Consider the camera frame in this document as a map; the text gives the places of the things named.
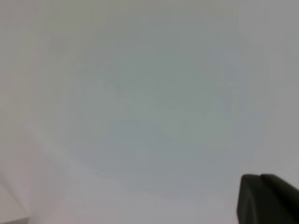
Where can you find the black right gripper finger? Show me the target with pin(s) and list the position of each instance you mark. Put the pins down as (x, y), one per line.
(267, 199)

